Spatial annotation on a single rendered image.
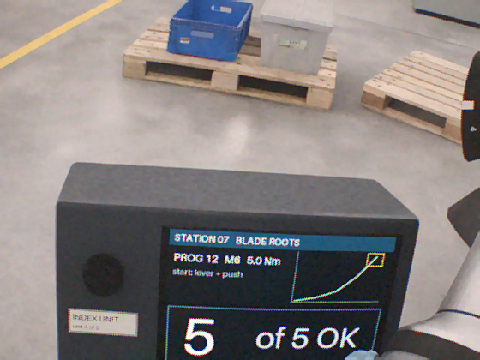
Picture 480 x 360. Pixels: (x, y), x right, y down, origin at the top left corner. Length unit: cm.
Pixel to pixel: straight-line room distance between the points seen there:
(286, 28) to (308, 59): 22
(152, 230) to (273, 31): 340
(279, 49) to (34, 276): 207
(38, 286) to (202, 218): 192
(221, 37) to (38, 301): 210
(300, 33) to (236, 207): 337
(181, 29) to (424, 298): 213
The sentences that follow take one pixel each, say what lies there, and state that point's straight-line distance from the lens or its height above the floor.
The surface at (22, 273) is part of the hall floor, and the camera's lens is 243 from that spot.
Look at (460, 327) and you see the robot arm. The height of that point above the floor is 129.
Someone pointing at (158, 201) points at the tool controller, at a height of 125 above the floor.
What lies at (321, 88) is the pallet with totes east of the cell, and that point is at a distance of 380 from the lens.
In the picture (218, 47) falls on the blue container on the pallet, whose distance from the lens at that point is 391.
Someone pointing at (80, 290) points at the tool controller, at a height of 119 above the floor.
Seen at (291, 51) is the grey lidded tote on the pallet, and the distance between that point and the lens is 387.
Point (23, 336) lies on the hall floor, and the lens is 219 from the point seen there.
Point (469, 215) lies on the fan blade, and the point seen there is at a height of 97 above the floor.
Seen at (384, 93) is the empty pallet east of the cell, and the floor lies 13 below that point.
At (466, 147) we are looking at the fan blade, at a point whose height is 97.
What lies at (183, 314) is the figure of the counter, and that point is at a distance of 49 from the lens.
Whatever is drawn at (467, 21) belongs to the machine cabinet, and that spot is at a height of 5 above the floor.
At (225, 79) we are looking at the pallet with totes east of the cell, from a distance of 385.
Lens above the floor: 150
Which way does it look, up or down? 30 degrees down
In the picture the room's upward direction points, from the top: 8 degrees clockwise
